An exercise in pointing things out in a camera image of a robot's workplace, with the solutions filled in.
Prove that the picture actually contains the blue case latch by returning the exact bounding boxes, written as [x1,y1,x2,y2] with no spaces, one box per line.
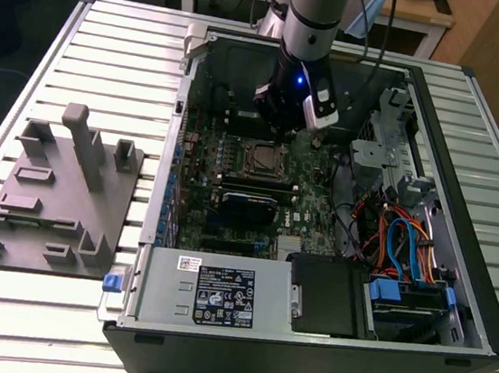
[100,272,124,294]

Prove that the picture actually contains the grey case handle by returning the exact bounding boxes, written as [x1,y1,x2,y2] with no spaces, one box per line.
[179,22,212,76]

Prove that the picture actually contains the silver chipset heatsink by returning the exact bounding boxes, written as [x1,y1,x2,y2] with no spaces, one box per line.
[275,234,313,263]

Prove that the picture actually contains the black wire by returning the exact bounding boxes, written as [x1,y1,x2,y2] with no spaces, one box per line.
[320,154,375,263]

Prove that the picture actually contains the metal disk bay cage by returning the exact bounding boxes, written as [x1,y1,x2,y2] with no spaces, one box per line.
[343,81,454,210]

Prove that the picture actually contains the black RAM slot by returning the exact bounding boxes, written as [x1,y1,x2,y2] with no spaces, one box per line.
[222,181,298,196]
[222,172,296,187]
[222,176,297,191]

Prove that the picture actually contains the black PC case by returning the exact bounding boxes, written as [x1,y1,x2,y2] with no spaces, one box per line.
[89,15,499,373]

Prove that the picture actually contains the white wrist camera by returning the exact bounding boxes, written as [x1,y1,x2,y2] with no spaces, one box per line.
[298,78,344,134]

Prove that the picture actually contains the silver power supply unit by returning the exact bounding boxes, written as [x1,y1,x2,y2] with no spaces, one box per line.
[135,244,299,340]

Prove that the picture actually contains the silver cage bracket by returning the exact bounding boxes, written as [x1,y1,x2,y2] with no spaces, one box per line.
[345,137,397,183]

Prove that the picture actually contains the grey parts rack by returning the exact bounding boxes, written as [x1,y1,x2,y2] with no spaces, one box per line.
[0,93,151,283]

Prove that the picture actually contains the black plastic shroud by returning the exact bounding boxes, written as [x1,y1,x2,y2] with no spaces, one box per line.
[279,250,386,344]

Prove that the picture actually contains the CPU socket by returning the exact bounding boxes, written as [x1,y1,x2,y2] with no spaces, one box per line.
[240,136,296,186]

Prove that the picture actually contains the blue wire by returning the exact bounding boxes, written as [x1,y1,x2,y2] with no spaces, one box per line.
[380,216,429,286]

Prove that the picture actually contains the silver CPU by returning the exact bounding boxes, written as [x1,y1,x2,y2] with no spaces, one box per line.
[250,145,282,173]

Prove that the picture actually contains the green motherboard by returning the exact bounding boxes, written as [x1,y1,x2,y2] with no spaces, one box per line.
[167,104,363,272]

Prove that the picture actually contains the blue disk carrier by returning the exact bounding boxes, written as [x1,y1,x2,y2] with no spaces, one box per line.
[363,275,457,322]

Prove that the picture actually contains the metal locking lever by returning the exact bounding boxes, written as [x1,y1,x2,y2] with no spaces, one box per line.
[249,135,291,149]

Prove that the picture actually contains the black graphics card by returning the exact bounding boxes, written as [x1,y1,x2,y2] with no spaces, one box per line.
[217,189,280,229]

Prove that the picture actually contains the orange red wire bundle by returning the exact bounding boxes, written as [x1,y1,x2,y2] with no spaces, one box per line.
[342,197,454,291]

